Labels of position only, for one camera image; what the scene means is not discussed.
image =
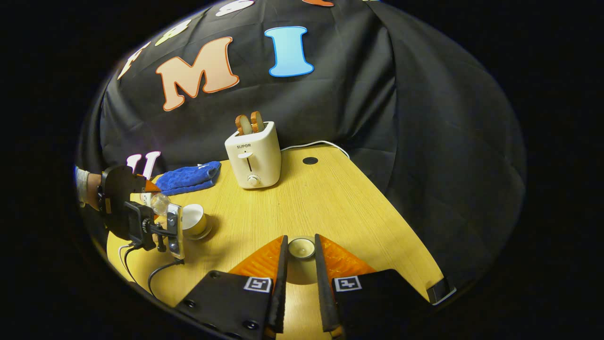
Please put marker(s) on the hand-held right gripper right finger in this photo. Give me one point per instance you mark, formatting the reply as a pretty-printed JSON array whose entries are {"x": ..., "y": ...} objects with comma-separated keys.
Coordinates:
[{"x": 323, "y": 283}]

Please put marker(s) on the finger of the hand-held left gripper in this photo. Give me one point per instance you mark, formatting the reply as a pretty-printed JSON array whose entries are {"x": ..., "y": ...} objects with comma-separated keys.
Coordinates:
[{"x": 152, "y": 187}]

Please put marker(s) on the blue folded towel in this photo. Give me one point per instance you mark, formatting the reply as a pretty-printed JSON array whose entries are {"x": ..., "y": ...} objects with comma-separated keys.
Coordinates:
[{"x": 188, "y": 178}]

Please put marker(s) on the white toaster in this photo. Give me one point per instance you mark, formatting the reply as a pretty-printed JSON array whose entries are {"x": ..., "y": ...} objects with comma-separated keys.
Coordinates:
[{"x": 255, "y": 158}]

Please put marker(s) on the white saucer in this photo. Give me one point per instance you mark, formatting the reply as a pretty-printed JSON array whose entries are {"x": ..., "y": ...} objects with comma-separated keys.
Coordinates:
[{"x": 207, "y": 232}]

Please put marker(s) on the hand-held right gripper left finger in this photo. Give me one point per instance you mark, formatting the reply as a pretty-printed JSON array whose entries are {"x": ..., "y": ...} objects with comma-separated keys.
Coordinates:
[{"x": 281, "y": 283}]

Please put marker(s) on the clear plastic water bottle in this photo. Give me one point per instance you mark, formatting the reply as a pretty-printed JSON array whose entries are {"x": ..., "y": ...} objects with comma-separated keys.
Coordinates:
[{"x": 159, "y": 203}]

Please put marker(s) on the white teacup lid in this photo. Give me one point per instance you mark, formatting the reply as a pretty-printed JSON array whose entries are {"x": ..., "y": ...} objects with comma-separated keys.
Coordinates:
[{"x": 301, "y": 248}]

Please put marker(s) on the black backdrop cloth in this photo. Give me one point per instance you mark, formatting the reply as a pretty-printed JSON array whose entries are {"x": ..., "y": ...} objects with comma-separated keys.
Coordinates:
[{"x": 401, "y": 118}]

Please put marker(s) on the white teacup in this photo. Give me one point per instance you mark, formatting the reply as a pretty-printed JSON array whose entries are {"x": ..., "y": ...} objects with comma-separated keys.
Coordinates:
[{"x": 193, "y": 219}]

